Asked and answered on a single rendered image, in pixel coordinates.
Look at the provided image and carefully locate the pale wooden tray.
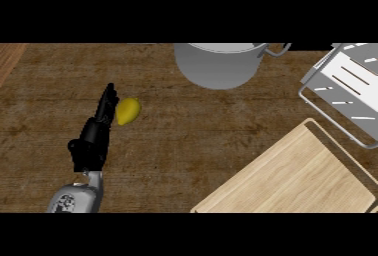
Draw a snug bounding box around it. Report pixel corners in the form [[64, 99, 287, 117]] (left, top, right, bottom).
[[188, 117, 378, 214]]

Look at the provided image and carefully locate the grey metal pot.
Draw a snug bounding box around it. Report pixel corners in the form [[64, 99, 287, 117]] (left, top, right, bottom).
[[172, 43, 292, 91]]

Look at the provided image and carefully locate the grey wire tiered basket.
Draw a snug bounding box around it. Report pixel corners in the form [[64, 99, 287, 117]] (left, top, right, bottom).
[[296, 43, 378, 150]]

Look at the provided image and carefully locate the yellow lemon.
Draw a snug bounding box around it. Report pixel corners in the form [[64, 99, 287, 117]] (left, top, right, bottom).
[[115, 97, 143, 126]]

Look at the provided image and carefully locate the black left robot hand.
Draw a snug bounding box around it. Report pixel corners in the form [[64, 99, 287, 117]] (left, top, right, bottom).
[[66, 82, 120, 174]]

